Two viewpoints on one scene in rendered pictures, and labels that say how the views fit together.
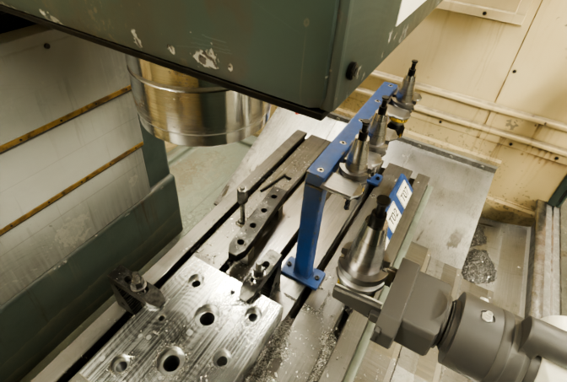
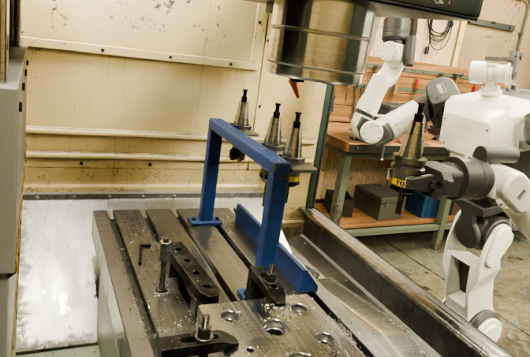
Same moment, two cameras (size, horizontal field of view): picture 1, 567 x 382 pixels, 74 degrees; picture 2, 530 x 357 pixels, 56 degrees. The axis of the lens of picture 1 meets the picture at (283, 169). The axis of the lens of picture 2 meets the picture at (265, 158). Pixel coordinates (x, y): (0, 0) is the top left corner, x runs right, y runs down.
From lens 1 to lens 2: 81 cm
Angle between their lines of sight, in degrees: 53
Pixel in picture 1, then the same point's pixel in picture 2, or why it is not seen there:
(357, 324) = (331, 300)
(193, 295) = (245, 324)
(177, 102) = (360, 48)
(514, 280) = (329, 267)
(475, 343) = (474, 167)
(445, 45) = (205, 94)
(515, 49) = (256, 89)
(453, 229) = not seen: hidden behind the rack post
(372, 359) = not seen: hidden behind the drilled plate
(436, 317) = (453, 168)
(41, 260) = not seen: outside the picture
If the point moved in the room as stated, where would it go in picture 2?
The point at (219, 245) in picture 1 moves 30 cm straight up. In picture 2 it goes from (170, 316) to (184, 178)
